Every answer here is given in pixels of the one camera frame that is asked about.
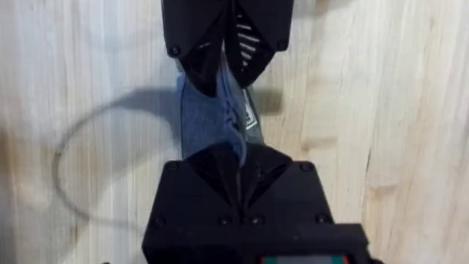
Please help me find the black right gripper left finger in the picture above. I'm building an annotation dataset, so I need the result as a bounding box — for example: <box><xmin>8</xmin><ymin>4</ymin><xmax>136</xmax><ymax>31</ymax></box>
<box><xmin>145</xmin><ymin>142</ymin><xmax>242</xmax><ymax>231</ymax></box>

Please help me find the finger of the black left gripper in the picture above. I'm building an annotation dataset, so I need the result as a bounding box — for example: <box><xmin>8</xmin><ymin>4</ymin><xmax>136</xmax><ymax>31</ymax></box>
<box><xmin>224</xmin><ymin>0</ymin><xmax>295</xmax><ymax>89</ymax></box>
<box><xmin>160</xmin><ymin>0</ymin><xmax>232</xmax><ymax>98</ymax></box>

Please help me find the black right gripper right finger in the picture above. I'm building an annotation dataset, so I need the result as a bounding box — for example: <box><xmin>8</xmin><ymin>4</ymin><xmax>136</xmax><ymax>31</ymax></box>
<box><xmin>240</xmin><ymin>142</ymin><xmax>335</xmax><ymax>227</ymax></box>

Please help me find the blue soft zip bag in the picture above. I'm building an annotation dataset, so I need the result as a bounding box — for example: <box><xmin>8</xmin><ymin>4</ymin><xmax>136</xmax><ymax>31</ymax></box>
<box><xmin>177</xmin><ymin>49</ymin><xmax>265</xmax><ymax>166</ymax></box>

